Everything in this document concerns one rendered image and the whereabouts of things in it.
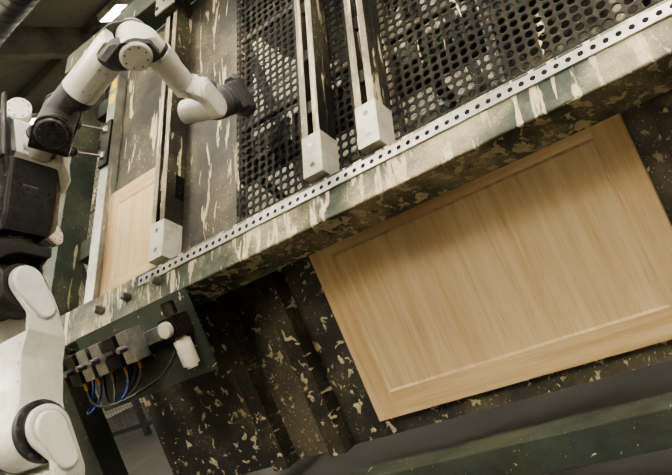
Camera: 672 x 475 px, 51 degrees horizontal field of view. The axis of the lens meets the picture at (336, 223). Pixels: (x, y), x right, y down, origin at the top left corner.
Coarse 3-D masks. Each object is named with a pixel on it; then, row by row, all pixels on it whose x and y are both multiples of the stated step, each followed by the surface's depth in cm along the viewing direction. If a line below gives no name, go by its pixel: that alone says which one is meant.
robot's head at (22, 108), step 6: (12, 102) 191; (18, 102) 192; (24, 102) 193; (12, 108) 191; (18, 108) 191; (24, 108) 192; (30, 108) 193; (12, 114) 190; (18, 114) 191; (24, 114) 191; (30, 114) 193; (24, 120) 192; (30, 120) 195
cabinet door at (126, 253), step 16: (144, 176) 236; (128, 192) 239; (144, 192) 233; (112, 208) 242; (128, 208) 235; (144, 208) 229; (112, 224) 238; (128, 224) 232; (144, 224) 225; (112, 240) 234; (128, 240) 228; (144, 240) 222; (112, 256) 230; (128, 256) 224; (144, 256) 219; (112, 272) 227; (128, 272) 220; (112, 288) 223
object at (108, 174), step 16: (112, 112) 264; (112, 128) 259; (112, 144) 256; (112, 160) 253; (112, 176) 250; (112, 192) 247; (96, 208) 244; (96, 224) 240; (96, 240) 236; (96, 256) 232; (96, 272) 229; (96, 288) 227
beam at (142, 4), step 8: (136, 0) 273; (144, 0) 268; (152, 0) 263; (192, 0) 263; (128, 8) 275; (136, 8) 270; (144, 8) 265; (152, 8) 265; (120, 16) 277; (128, 16) 272; (136, 16) 268; (144, 16) 268; (152, 16) 268; (160, 16) 269; (152, 24) 272; (160, 24) 272; (88, 40) 288; (80, 48) 291; (72, 56) 293; (80, 56) 287; (72, 64) 290
